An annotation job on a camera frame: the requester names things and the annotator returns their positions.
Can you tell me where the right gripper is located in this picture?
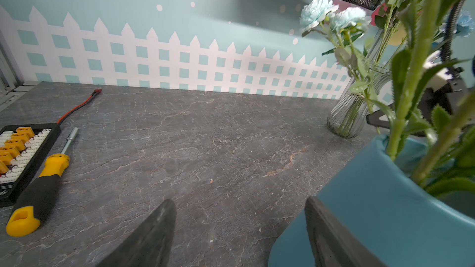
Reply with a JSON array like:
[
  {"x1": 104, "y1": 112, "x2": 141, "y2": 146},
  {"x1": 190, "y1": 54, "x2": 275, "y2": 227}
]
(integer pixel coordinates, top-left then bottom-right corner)
[{"x1": 366, "y1": 67, "x2": 469, "y2": 128}]

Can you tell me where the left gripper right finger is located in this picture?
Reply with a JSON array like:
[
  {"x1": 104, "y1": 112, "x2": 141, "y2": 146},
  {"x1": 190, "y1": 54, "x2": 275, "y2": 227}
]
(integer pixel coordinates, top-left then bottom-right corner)
[{"x1": 304, "y1": 197, "x2": 385, "y2": 267}]

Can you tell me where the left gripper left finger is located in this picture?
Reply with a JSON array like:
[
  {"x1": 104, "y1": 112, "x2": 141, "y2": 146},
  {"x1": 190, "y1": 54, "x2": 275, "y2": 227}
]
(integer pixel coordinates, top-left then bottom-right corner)
[{"x1": 98, "y1": 199, "x2": 177, "y2": 267}]

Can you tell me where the light blue rose stem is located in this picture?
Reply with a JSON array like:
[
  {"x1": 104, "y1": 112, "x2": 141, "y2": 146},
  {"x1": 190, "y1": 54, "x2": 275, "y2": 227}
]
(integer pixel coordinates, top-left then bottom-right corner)
[{"x1": 299, "y1": 0, "x2": 396, "y2": 134}]

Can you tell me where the teal ceramic vase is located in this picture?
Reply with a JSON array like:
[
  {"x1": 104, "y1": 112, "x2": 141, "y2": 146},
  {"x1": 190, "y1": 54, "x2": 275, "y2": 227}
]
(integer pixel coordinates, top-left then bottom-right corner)
[{"x1": 268, "y1": 135, "x2": 475, "y2": 267}]

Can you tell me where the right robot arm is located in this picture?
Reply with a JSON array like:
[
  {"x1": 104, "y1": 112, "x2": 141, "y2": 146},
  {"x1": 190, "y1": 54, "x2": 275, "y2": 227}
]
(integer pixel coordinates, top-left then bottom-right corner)
[{"x1": 418, "y1": 0, "x2": 468, "y2": 119}]

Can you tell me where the clear glass vase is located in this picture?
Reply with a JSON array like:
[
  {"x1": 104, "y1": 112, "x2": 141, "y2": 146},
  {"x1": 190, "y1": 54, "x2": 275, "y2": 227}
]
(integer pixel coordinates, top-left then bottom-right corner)
[{"x1": 327, "y1": 64, "x2": 392, "y2": 138}]

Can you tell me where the pink carnation stem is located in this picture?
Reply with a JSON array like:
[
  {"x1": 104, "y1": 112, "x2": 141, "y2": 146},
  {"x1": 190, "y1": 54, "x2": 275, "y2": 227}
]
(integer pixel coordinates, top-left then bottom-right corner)
[{"x1": 411, "y1": 91, "x2": 475, "y2": 198}]

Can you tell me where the light blue rose bouquet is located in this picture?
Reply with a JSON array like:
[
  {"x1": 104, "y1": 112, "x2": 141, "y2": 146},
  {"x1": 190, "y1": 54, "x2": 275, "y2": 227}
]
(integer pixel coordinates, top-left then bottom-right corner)
[{"x1": 365, "y1": 0, "x2": 475, "y2": 93}]

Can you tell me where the yellow black screwdriver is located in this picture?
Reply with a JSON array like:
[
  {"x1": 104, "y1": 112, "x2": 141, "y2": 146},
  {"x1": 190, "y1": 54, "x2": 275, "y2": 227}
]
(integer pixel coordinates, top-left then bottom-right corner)
[{"x1": 6, "y1": 127, "x2": 79, "y2": 237}]

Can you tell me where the red black cable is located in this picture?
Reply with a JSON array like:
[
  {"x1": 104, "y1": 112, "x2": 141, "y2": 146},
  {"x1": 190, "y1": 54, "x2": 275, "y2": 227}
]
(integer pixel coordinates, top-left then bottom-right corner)
[{"x1": 56, "y1": 88, "x2": 103, "y2": 125}]

